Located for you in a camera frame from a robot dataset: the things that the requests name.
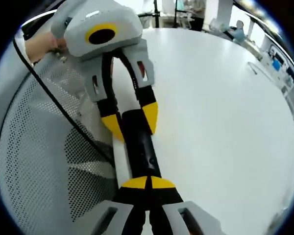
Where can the blue plastic container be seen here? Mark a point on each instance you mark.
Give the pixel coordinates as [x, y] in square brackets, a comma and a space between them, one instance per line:
[276, 65]

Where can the white square pillar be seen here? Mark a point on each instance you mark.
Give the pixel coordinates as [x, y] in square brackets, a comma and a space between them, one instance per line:
[224, 17]

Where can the black remote control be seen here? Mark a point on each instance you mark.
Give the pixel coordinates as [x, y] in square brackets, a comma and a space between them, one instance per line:
[139, 147]

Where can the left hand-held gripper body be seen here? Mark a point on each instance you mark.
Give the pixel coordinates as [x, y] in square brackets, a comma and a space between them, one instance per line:
[100, 22]

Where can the thin black pole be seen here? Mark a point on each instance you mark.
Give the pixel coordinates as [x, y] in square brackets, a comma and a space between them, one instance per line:
[176, 12]

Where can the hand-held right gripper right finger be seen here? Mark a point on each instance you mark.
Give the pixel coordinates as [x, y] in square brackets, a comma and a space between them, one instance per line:
[166, 195]

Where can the white mesh office chair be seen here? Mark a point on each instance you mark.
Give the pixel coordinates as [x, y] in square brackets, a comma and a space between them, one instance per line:
[39, 147]

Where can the black tripod stand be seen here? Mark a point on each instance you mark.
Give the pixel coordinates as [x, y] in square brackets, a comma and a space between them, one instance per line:
[156, 14]

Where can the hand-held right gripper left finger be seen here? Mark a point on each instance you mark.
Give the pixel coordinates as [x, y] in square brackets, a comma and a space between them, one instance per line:
[129, 195]

